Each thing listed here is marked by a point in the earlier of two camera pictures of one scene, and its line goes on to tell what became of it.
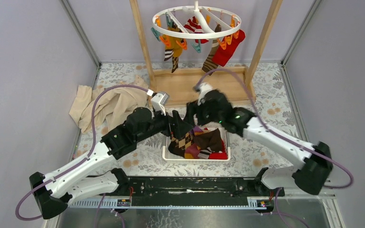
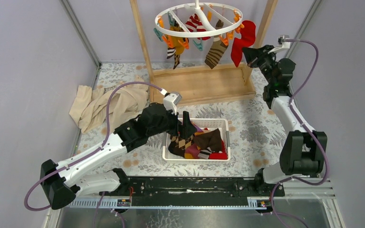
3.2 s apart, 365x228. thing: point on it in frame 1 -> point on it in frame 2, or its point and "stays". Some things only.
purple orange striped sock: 192,151 stays
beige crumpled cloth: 111,105 stays
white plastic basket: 168,157 stays
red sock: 219,155 stays
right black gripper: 192,109 -> 254,56
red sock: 221,56 -> 248,34
